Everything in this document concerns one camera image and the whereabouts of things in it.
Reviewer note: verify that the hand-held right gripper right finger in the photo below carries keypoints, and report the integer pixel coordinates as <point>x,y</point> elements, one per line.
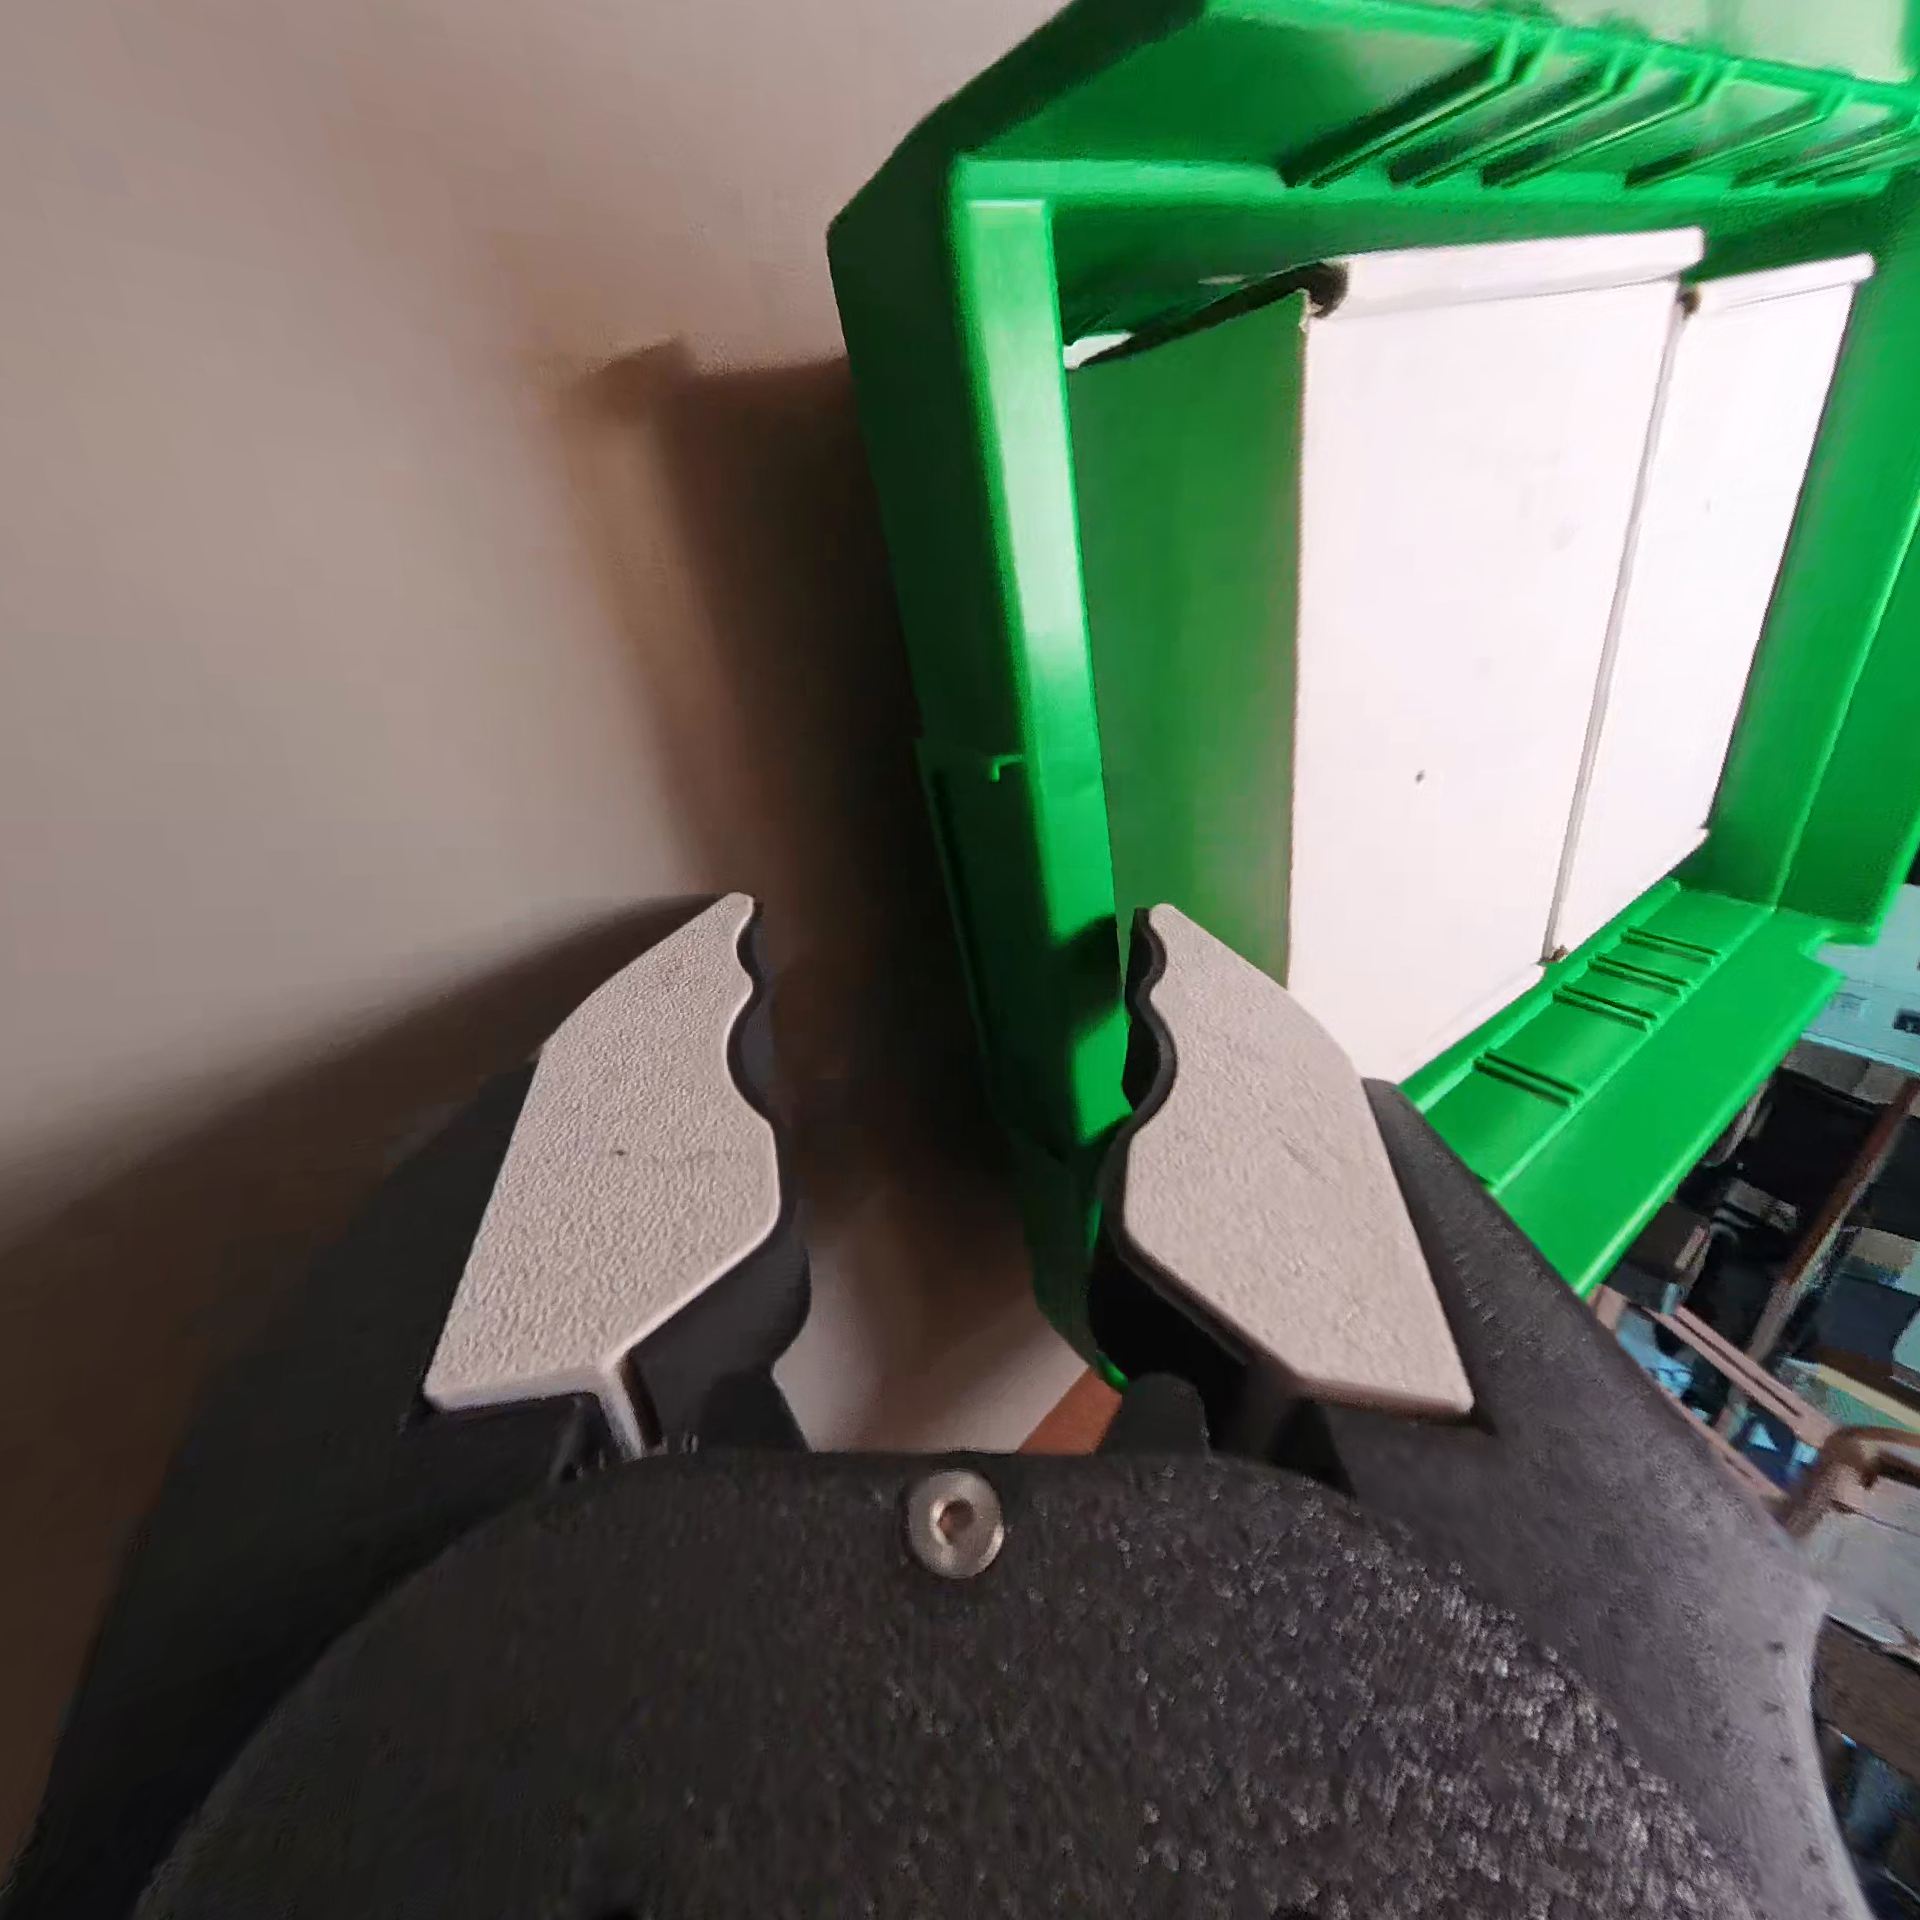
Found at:
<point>1276,1231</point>

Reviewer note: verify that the grey desk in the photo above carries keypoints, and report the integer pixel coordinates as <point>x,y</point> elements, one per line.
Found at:
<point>375,523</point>

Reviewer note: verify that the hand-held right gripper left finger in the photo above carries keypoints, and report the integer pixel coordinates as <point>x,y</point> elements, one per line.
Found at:
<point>615,1200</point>

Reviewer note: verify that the green plastic bin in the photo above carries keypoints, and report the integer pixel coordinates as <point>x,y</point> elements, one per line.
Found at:
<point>989,600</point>

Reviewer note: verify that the white cardboard mailer box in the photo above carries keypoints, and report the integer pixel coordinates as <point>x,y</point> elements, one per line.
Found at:
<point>1441,629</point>
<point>1724,569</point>

